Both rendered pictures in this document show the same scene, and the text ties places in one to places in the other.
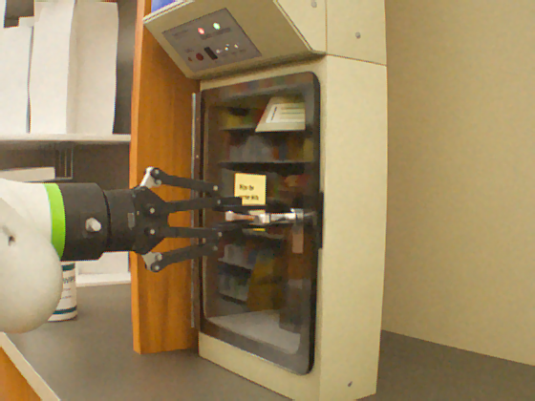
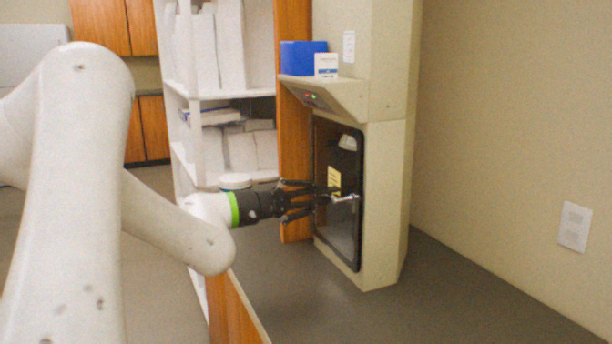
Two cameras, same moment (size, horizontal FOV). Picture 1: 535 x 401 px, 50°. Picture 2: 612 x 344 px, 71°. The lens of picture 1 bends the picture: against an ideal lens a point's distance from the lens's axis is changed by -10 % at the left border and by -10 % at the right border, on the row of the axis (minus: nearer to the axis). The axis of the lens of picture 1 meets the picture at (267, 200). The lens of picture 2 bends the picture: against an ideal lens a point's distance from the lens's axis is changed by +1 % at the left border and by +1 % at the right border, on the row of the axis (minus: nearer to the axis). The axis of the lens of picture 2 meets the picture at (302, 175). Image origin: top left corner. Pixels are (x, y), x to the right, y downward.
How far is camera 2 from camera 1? 0.44 m
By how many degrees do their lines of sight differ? 19
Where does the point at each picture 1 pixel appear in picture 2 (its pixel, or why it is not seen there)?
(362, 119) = (388, 152)
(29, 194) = (219, 203)
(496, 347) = (484, 258)
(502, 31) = (507, 66)
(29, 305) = (219, 268)
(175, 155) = (301, 143)
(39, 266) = (224, 252)
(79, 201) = (245, 203)
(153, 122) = (289, 127)
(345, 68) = (379, 127)
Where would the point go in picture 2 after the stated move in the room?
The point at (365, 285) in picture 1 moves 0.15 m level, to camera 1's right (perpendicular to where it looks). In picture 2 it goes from (388, 231) to (446, 236)
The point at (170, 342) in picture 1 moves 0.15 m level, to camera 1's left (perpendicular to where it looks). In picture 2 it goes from (300, 236) to (259, 232)
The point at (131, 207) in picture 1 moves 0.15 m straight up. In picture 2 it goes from (270, 201) to (269, 143)
